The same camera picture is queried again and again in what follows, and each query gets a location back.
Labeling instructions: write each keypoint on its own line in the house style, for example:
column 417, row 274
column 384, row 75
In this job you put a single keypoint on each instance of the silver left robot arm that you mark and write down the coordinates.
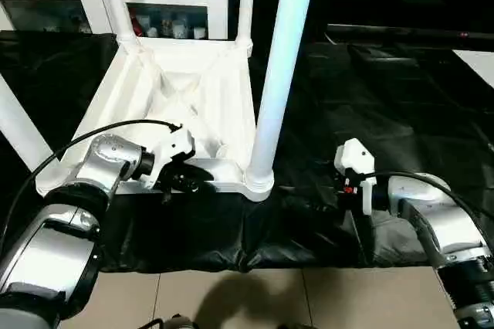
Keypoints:
column 104, row 163

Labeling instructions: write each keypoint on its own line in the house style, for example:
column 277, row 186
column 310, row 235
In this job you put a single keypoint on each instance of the black plastic mat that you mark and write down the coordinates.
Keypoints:
column 386, row 112

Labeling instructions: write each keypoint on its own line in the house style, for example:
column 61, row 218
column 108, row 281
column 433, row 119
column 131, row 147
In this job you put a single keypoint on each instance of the grey robot torso piece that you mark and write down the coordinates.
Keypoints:
column 179, row 323

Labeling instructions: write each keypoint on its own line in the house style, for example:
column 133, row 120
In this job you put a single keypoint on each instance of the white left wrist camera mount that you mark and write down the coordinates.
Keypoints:
column 173, row 143

